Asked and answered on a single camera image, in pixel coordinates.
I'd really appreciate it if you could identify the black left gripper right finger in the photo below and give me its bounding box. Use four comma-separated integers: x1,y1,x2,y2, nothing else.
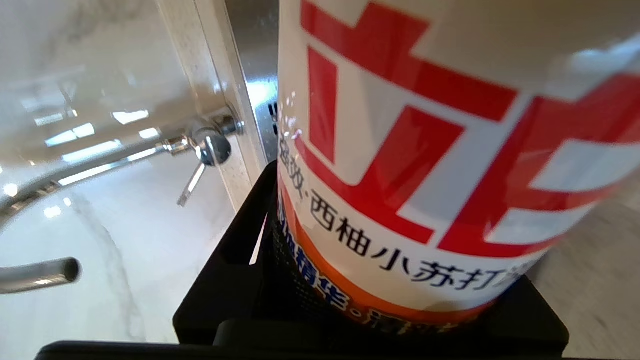
475,274,570,354

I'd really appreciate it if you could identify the white orange dish soap bottle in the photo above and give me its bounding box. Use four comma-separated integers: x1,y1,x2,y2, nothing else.
276,0,640,327

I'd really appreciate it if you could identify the chrome faucet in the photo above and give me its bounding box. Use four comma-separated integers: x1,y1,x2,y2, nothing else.
0,112,247,296

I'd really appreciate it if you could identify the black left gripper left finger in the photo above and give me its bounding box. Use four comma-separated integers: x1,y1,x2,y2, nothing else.
173,160,346,346

